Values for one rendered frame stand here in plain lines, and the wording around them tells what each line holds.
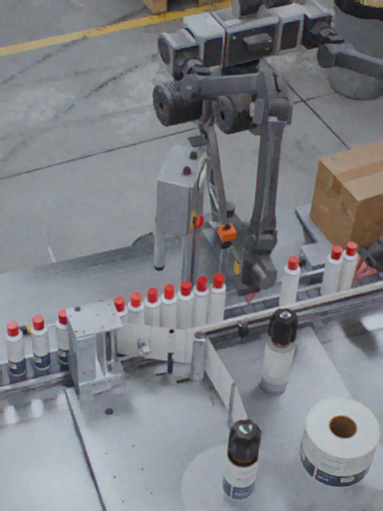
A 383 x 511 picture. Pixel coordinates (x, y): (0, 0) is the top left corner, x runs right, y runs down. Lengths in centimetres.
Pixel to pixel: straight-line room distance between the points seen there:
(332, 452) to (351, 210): 95
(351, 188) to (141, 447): 112
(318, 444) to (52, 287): 110
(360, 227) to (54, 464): 129
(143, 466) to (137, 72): 340
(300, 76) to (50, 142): 157
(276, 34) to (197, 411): 128
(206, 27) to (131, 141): 208
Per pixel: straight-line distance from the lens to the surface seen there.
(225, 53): 322
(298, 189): 495
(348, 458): 261
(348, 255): 308
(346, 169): 330
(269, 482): 269
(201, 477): 268
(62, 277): 325
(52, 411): 289
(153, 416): 281
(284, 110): 273
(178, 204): 265
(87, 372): 278
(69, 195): 484
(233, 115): 339
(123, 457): 273
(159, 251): 286
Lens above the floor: 314
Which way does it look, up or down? 44 degrees down
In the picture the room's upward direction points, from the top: 3 degrees clockwise
